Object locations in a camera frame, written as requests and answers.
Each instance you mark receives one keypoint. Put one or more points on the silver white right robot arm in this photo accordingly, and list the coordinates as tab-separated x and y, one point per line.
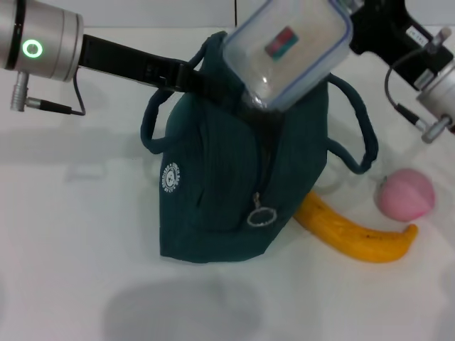
440	92

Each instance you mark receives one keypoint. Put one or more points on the clear plastic food container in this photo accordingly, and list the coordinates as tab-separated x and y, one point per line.
249	53

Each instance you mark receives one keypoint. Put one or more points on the dark teal insulated lunch bag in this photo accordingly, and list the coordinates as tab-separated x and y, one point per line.
213	177

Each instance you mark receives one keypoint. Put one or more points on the pink peach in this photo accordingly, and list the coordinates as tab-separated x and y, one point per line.
405	195

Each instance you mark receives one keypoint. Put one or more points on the yellow banana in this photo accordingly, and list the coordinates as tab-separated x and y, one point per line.
355	238

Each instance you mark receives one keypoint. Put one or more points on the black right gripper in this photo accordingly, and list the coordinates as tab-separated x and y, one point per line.
384	32

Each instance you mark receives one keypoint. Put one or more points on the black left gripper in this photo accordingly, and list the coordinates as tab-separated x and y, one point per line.
124	60

